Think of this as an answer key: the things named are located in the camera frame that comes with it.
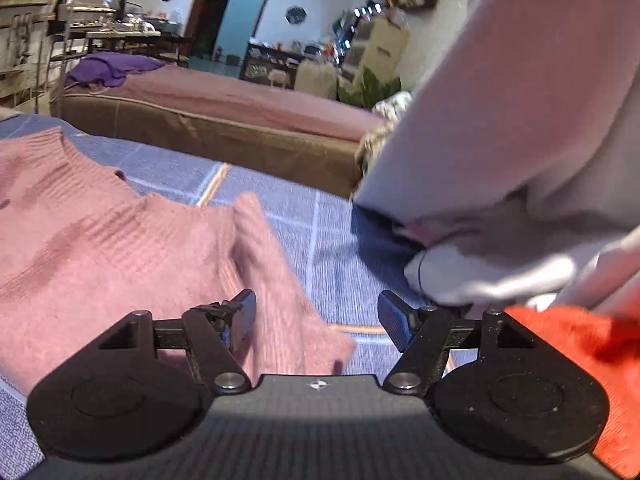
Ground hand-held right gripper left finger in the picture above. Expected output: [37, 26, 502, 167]
[97, 288, 258, 395]

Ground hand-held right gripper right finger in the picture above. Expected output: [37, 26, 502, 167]
[377, 290, 543, 395]

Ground mauve knit cardigan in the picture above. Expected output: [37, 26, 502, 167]
[0, 127, 358, 396]

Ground blue checked blanket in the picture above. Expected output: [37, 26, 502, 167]
[0, 114, 481, 467]

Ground floral print quilt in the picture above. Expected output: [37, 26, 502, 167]
[354, 91, 416, 183]

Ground orange knit sweater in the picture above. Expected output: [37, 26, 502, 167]
[502, 304, 640, 479]

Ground brown bed with mauve sheet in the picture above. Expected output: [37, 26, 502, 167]
[50, 62, 396, 200]

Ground pale lavender cloth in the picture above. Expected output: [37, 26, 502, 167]
[350, 0, 640, 320]

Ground green potted plant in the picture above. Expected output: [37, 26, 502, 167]
[337, 67, 404, 109]

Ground beige cushion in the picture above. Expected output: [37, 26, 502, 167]
[294, 60, 339, 100]

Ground dark sideboard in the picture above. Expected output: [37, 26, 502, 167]
[242, 40, 307, 86]

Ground cream cabinet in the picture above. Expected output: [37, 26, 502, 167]
[345, 15, 412, 84]

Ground purple cloth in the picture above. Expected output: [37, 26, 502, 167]
[65, 52, 169, 89]

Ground dark framed door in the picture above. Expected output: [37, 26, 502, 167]
[187, 0, 277, 72]

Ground cluttered table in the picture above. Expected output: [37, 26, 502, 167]
[85, 10, 194, 67]

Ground metal shelving rack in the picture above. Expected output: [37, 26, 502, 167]
[0, 0, 141, 111]

